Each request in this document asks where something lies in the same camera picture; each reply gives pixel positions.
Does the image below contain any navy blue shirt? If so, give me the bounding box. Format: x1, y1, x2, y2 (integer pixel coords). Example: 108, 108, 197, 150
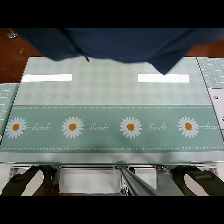
15, 27, 224, 76

